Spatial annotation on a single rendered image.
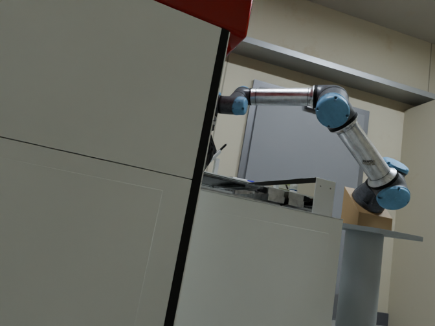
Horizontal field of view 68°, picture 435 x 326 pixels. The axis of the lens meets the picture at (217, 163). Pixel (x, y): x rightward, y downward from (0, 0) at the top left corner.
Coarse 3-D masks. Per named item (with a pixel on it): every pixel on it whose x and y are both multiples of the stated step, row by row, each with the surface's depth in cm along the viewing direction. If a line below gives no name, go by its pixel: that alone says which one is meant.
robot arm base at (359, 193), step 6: (366, 180) 145; (360, 186) 148; (366, 186) 144; (354, 192) 149; (360, 192) 146; (366, 192) 143; (372, 192) 141; (354, 198) 148; (360, 198) 145; (366, 198) 143; (372, 198) 142; (360, 204) 145; (366, 204) 143; (372, 204) 142; (378, 204) 142; (372, 210) 143; (378, 210) 143
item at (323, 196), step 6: (318, 180) 123; (324, 180) 124; (318, 186) 122; (324, 186) 123; (330, 186) 125; (318, 192) 122; (324, 192) 123; (330, 192) 124; (318, 198) 122; (324, 198) 123; (330, 198) 124; (318, 204) 122; (324, 204) 123; (330, 204) 124; (312, 210) 120; (318, 210) 121; (324, 210) 122; (330, 210) 123; (330, 216) 123
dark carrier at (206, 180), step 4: (204, 176) 128; (204, 180) 144; (208, 180) 140; (212, 180) 138; (216, 180) 135; (220, 180) 133; (224, 180) 130; (208, 184) 157; (212, 184) 153; (216, 184) 150; (220, 184) 147; (224, 184) 144; (228, 184) 142; (228, 188) 158; (232, 188) 154; (236, 188) 151
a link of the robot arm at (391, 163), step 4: (388, 160) 136; (392, 160) 138; (396, 160) 140; (388, 164) 134; (392, 164) 133; (396, 164) 135; (400, 164) 137; (396, 168) 133; (400, 168) 132; (404, 168) 134; (400, 172) 133; (404, 172) 133; (404, 176) 135
